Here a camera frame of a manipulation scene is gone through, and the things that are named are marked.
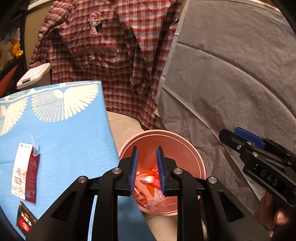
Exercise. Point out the black metal shelf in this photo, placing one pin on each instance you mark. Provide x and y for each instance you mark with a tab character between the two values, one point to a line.
13	61

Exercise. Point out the blue patterned tablecloth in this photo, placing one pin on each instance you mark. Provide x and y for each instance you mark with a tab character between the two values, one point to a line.
68	124

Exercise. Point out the yellow bag on shelf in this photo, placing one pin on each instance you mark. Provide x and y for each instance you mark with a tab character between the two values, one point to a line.
16	50

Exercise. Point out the pink plastic trash bin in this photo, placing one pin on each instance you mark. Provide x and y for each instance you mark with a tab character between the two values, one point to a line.
175	147

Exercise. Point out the person's right hand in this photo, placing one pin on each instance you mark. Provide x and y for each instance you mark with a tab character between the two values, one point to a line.
269	218

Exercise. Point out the clear plastic bag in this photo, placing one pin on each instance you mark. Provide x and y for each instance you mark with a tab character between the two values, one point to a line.
147	192

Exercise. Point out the red plastic bag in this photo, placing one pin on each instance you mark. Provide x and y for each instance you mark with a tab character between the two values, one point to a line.
152	173

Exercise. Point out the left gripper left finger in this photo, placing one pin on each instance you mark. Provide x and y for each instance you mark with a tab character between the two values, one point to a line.
87	209

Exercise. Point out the black crab sauce packet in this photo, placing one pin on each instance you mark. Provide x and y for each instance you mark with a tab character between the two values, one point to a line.
25	219

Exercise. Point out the white lidded trash can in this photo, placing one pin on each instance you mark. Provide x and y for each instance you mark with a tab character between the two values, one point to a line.
36	77

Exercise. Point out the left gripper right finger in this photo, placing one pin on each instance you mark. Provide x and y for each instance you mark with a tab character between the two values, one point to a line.
207	210

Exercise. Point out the grey fabric cover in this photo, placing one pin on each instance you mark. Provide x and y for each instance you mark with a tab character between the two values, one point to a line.
232	64

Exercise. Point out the red white milk carton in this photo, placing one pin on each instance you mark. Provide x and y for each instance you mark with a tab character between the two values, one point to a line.
24	175

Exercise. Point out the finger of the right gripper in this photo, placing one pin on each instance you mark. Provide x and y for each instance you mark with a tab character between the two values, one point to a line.
234	141
250	137

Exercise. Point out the red plaid shirt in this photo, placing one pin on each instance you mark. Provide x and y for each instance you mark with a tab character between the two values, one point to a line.
123	44

